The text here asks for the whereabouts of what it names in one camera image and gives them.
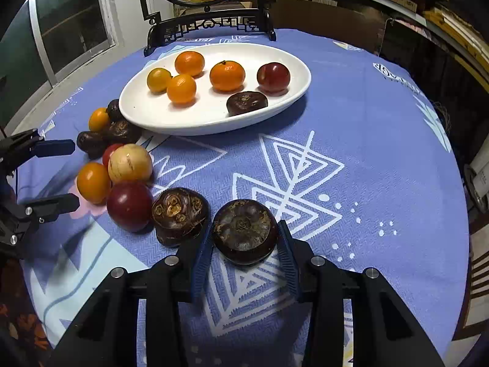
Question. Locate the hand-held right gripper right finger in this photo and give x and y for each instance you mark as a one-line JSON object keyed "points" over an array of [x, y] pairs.
{"points": [[288, 265]]}

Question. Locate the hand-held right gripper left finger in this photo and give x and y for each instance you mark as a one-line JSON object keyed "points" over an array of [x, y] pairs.
{"points": [[202, 262]]}

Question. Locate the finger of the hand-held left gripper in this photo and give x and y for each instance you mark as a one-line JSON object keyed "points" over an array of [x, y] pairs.
{"points": [[57, 202], [55, 148]]}

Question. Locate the dark brown water chestnut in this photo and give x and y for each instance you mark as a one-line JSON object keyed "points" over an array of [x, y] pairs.
{"points": [[180, 216], [113, 109], [246, 103], [89, 143], [123, 130], [244, 231]]}

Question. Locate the small orange tangerine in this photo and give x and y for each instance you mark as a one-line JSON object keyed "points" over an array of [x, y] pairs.
{"points": [[98, 119]]}

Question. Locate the small red plum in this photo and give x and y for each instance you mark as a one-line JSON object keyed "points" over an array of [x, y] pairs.
{"points": [[107, 155]]}

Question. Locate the pale beige round fruit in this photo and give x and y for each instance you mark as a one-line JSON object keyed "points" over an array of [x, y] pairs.
{"points": [[130, 163]]}

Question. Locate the white oval plate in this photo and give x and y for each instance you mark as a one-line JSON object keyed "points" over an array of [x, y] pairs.
{"points": [[214, 118]]}

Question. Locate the yellow orange tangerine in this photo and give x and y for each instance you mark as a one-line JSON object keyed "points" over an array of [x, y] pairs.
{"points": [[157, 80]]}

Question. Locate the dark floral cloth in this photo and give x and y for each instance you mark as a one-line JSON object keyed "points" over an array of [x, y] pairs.
{"points": [[23, 328]]}

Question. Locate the blue patterned tablecloth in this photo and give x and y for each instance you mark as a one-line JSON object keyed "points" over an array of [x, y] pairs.
{"points": [[363, 141]]}

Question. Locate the wooden chair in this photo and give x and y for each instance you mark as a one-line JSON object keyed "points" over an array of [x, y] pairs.
{"points": [[479, 275]]}

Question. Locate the black framed deer screen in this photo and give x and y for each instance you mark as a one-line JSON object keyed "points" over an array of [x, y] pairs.
{"points": [[206, 23]]}

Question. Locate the window with white frame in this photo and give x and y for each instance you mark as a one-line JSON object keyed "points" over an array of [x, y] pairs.
{"points": [[68, 19]]}

